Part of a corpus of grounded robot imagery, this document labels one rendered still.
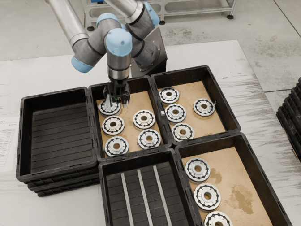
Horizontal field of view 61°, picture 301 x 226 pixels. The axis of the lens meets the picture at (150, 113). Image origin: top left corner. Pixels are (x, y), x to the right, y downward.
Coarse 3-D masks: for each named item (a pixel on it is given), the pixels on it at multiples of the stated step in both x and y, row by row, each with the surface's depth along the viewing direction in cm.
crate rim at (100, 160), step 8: (128, 80) 120; (88, 88) 117; (152, 88) 118; (160, 112) 110; (96, 128) 105; (96, 136) 103; (168, 136) 103; (96, 144) 101; (168, 144) 101; (96, 152) 99; (128, 152) 99; (136, 152) 99; (144, 152) 99; (104, 160) 97
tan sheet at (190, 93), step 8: (176, 88) 131; (184, 88) 131; (192, 88) 131; (200, 88) 131; (184, 96) 127; (192, 96) 127; (200, 96) 127; (208, 96) 127; (184, 104) 125; (192, 104) 125; (192, 112) 122; (192, 120) 119; (200, 120) 119; (208, 120) 119; (216, 120) 119; (200, 128) 117; (208, 128) 117; (216, 128) 117; (200, 136) 114
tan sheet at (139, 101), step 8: (136, 96) 127; (144, 96) 127; (120, 104) 125; (128, 104) 125; (136, 104) 125; (144, 104) 125; (120, 112) 122; (128, 112) 122; (136, 112) 122; (152, 112) 122; (128, 120) 119; (144, 120) 119; (128, 128) 117; (104, 136) 114; (120, 136) 114; (128, 136) 114; (136, 136) 114; (160, 136) 114; (104, 144) 112; (136, 144) 112
